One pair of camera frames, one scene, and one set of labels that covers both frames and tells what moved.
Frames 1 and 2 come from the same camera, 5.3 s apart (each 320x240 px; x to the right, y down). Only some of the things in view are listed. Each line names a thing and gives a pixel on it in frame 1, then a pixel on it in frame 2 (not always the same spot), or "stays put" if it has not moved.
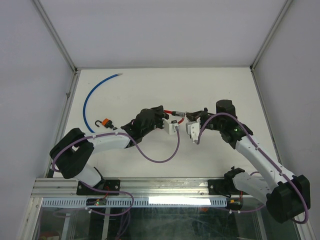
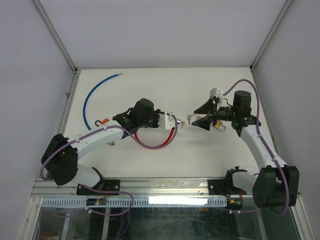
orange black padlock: (107, 123) stays put
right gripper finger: (193, 115) to (206, 108)
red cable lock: (176, 113) to (182, 123)
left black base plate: (110, 185) stays put
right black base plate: (217, 187) stays put
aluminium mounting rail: (133, 187) stays put
